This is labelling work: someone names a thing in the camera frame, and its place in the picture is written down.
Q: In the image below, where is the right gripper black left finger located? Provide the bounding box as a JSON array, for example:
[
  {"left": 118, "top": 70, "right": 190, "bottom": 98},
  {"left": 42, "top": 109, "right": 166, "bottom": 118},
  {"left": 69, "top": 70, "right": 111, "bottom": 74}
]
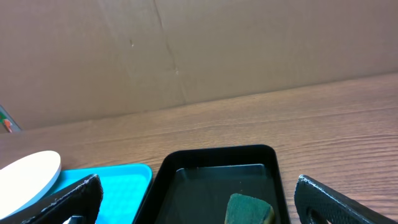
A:
[{"left": 1, "top": 174, "right": 103, "bottom": 224}]

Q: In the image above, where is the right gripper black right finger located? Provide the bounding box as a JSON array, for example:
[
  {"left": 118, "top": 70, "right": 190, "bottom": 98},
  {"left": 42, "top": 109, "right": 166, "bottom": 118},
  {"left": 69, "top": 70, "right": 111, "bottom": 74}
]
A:
[{"left": 294, "top": 175, "right": 397, "bottom": 224}]

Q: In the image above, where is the white plate with small stain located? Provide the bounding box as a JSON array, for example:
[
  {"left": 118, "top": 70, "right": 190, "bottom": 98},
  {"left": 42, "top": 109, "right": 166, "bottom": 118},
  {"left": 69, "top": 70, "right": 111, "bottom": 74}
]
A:
[{"left": 1, "top": 151, "right": 62, "bottom": 219}]

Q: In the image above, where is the green yellow sponge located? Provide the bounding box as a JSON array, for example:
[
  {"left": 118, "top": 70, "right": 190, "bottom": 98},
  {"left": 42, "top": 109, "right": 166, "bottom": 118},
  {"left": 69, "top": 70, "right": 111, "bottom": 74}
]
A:
[{"left": 224, "top": 194, "right": 275, "bottom": 224}]

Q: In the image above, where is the blue plastic tray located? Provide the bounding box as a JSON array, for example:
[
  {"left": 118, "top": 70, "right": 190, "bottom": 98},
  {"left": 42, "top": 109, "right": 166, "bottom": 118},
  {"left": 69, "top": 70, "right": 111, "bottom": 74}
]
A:
[{"left": 46, "top": 164, "right": 152, "bottom": 224}]

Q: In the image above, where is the black water tray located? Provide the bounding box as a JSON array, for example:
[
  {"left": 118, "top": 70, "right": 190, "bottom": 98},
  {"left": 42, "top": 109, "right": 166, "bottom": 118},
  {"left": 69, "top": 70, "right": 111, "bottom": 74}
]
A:
[{"left": 134, "top": 144, "right": 290, "bottom": 223}]

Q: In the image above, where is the colourful object at wall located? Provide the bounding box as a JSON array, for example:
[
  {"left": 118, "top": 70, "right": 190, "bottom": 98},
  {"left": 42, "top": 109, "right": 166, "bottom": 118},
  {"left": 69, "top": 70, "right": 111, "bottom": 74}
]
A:
[{"left": 0, "top": 105, "right": 22, "bottom": 133}]

